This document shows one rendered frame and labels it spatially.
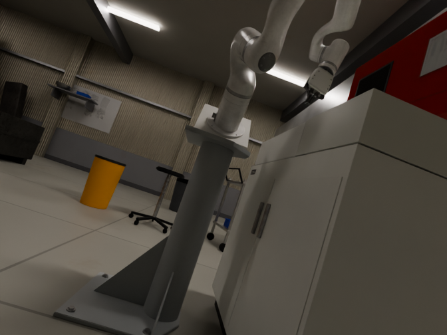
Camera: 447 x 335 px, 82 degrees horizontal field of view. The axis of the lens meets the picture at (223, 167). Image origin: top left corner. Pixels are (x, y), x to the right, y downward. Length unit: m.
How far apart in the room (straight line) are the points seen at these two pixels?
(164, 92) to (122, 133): 1.69
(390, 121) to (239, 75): 0.61
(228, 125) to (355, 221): 0.71
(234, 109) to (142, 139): 6.70
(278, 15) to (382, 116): 0.52
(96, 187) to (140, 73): 5.57
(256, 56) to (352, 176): 0.56
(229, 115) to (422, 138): 0.70
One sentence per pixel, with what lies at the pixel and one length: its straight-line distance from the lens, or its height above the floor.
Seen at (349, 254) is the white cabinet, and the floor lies 0.56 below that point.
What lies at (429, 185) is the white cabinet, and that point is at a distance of 0.84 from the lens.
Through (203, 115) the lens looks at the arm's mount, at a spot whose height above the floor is 0.92.
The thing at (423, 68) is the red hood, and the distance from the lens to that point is 1.71.
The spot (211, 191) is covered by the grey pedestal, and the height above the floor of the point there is 0.59.
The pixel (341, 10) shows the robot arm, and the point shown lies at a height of 1.42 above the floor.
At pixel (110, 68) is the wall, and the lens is 8.59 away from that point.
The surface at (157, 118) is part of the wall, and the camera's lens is 7.83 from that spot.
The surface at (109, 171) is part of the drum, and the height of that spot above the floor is 0.43.
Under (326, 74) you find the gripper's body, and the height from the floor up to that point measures 1.24.
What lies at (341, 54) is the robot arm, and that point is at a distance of 1.36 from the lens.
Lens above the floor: 0.59
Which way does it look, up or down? 6 degrees up
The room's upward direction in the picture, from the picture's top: 19 degrees clockwise
